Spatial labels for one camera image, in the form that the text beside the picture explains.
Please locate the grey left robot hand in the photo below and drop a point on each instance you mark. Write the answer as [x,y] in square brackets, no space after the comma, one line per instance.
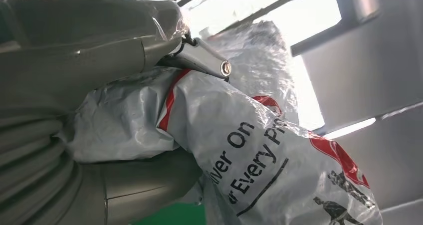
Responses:
[82,35]

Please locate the grey package black logo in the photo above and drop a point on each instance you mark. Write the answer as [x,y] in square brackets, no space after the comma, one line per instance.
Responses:
[231,124]

